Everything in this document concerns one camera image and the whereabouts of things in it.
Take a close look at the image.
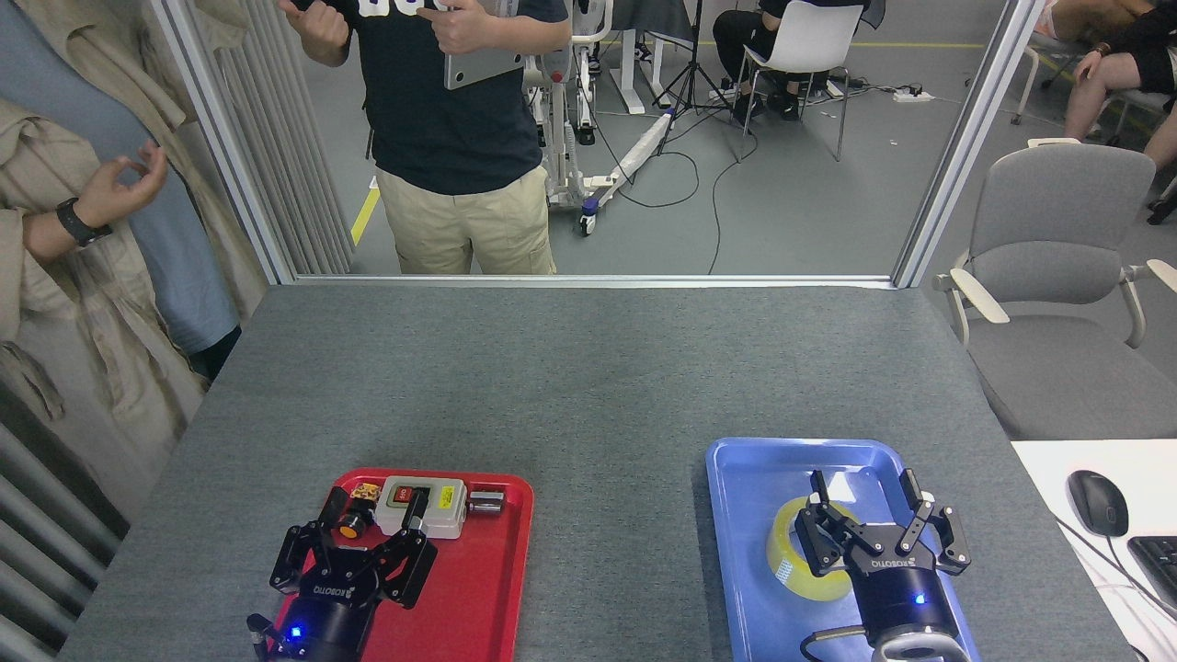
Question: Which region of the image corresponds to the silver left post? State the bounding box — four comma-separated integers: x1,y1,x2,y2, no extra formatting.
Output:
152,0,295,284

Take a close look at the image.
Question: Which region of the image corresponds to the grey tablet computer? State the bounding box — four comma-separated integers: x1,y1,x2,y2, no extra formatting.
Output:
444,0,530,91

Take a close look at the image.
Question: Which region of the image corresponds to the white switch box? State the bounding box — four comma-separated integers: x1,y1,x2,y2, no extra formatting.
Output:
377,475,467,540

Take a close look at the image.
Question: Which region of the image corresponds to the yellow tape roll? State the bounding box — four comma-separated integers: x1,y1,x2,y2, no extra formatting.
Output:
766,496,861,603

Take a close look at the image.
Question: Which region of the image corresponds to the white desk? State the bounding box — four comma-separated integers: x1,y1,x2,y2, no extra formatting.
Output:
1011,439,1177,662

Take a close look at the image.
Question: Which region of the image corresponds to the seated person with bare legs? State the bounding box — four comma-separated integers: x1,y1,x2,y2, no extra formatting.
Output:
1034,0,1177,171

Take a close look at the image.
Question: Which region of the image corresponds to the grey office chair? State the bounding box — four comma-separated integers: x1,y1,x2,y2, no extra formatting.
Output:
933,138,1177,440

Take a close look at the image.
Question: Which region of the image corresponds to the person's hand with wristwatch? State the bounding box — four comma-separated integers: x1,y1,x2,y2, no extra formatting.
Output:
74,140,170,229

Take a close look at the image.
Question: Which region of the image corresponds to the silver horizontal rail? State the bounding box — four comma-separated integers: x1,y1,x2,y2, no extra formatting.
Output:
294,274,897,289

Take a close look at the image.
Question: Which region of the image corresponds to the silver right post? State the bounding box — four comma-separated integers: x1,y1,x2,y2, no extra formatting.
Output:
892,0,1046,288

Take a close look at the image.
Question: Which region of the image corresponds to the red plastic tray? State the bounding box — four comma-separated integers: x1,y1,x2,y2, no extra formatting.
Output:
276,469,534,662

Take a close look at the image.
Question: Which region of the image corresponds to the black computer mouse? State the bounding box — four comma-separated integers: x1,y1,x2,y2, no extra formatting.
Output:
1067,470,1130,539

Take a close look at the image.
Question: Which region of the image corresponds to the white plastic chair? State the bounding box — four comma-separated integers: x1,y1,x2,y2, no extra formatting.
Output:
736,0,865,162

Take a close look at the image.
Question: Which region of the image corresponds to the grey chair with white legs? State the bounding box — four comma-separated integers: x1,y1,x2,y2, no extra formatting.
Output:
1010,29,1100,127

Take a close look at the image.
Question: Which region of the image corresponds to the blue plastic tray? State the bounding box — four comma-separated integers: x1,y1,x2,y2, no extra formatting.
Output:
706,438,980,662

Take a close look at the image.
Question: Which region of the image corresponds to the black tripod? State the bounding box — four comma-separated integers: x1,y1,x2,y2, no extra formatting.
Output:
653,0,737,157

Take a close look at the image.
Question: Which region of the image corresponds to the person beside table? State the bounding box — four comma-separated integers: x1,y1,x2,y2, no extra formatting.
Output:
0,0,269,525

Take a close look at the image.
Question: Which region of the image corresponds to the standing person's left hand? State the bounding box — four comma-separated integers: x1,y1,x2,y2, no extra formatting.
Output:
416,0,502,54

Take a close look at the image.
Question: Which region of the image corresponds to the white desk leg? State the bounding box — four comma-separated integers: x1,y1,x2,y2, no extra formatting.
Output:
610,28,668,116

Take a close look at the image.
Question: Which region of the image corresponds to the black wristwatch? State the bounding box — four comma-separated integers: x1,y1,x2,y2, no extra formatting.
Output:
55,197,113,247

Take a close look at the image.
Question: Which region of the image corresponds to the white stand on wheels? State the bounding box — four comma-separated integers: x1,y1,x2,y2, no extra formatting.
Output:
526,0,677,237

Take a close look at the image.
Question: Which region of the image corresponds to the black keyboard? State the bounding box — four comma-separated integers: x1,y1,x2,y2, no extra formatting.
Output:
1127,535,1177,612

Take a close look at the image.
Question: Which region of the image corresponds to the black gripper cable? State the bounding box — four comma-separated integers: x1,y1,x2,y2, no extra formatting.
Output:
246,614,281,661
800,628,873,662

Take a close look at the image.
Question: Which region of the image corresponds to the silver post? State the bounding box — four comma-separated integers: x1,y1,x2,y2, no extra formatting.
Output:
892,0,1046,288
152,0,295,284

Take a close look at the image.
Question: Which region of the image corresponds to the black floor cable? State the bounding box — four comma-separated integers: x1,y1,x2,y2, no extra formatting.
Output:
588,110,760,275

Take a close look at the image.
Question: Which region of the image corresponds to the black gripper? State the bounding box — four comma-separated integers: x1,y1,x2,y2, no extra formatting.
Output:
269,486,440,662
794,468,973,641

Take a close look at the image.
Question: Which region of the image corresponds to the standing person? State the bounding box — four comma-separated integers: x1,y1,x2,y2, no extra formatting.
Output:
278,0,573,275

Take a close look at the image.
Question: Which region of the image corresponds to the standing person's right hand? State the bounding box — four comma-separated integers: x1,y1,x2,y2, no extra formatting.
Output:
278,0,352,67

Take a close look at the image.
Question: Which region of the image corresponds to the person seated on white chair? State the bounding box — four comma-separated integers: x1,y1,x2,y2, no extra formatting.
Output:
713,0,888,125

